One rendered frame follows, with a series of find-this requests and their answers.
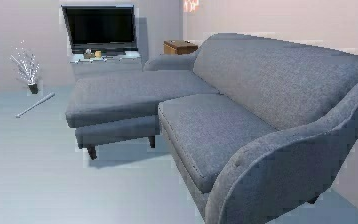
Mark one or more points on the pale grey television stand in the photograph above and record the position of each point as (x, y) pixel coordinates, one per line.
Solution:
(107, 65)

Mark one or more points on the small pale statuette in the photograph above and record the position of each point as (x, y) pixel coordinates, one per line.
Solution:
(88, 53)

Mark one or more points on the black television set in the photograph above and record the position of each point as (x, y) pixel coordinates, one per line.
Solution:
(102, 26)

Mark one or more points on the small yellow cup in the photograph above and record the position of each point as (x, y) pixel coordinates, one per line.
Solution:
(98, 54)

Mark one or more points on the grey sectional sofa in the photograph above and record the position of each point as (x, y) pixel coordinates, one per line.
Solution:
(253, 100)

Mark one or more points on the brown wooden side table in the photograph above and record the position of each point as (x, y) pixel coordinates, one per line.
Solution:
(179, 47)

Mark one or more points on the grey baseball bat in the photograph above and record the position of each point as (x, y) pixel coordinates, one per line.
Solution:
(35, 105)

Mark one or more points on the white twig plant in pot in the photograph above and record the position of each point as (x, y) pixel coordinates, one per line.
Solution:
(28, 68)

